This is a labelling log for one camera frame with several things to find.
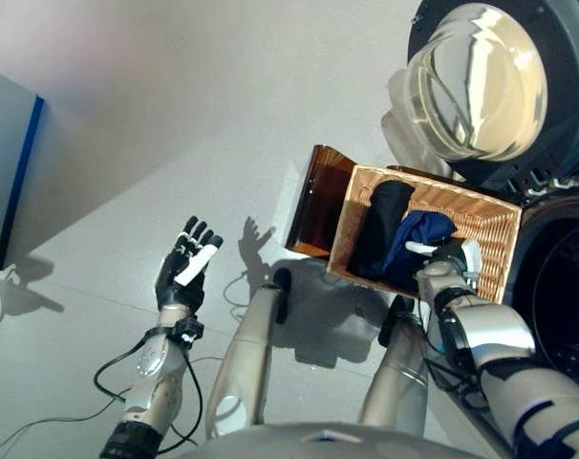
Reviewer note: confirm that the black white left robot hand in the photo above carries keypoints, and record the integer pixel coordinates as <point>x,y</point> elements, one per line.
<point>175,287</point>

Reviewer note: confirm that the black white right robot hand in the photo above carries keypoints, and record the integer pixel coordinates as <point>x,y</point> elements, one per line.
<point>454,253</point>

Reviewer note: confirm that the blue garment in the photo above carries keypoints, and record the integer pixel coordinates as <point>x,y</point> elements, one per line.
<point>413,229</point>

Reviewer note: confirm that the black garment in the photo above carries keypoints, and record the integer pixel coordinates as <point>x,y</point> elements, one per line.
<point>380,225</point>

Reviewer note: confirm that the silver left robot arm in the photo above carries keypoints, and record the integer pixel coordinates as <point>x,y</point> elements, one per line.
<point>156,373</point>

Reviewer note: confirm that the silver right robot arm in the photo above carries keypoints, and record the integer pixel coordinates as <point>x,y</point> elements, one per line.
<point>499,334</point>

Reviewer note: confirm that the dark grey washing machine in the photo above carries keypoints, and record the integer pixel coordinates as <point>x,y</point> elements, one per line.
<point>557,287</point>

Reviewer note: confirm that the round glass washing machine door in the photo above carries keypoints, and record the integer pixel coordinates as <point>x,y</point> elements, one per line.
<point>571,72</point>

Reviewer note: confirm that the wicker laundry basket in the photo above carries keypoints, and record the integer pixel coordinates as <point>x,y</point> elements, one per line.
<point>490,229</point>

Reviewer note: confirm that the brown translucent plastic stool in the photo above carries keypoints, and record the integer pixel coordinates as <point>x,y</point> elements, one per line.
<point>318,205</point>

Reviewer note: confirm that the grey cabinet with blue edge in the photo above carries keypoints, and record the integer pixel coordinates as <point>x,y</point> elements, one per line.
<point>3,167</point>

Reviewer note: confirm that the grey robot torso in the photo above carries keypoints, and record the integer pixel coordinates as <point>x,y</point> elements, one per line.
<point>342,442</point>

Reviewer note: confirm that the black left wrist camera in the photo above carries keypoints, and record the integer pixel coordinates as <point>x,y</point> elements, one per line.
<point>189,330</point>

